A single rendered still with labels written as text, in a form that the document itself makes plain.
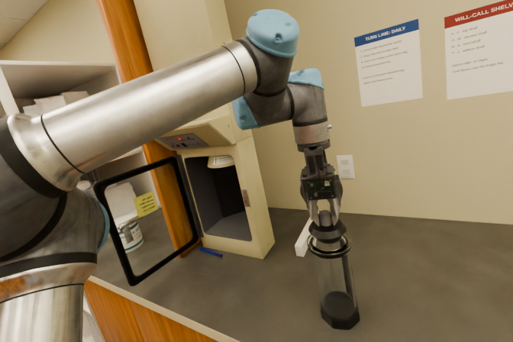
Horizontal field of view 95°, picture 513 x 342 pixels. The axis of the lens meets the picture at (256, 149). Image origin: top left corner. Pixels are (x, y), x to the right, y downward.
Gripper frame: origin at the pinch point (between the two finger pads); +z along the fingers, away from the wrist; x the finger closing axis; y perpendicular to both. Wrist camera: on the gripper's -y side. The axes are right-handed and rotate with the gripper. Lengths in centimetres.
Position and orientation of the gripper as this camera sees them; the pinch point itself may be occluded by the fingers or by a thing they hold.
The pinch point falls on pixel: (325, 218)
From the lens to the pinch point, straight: 62.7
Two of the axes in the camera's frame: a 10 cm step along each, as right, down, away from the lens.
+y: -2.5, 2.5, -9.4
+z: 2.0, 9.6, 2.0
